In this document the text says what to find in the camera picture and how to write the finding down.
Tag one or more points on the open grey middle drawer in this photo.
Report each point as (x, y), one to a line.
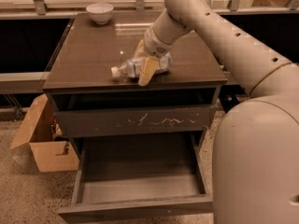
(142, 175)

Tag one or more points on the black metal stand leg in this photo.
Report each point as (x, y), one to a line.
(228, 97)

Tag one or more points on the brown cardboard box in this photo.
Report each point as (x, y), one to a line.
(36, 131)

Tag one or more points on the dark grey drawer cabinet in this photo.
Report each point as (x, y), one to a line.
(80, 78)

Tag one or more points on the clear blue-label plastic bottle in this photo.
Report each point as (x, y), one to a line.
(133, 67)

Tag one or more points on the white ceramic bowl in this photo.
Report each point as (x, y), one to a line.
(100, 13)

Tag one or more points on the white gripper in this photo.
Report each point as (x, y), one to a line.
(156, 46)

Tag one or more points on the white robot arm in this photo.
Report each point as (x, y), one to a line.
(256, 147)

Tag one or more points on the scratched grey top drawer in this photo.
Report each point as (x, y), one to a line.
(109, 122)

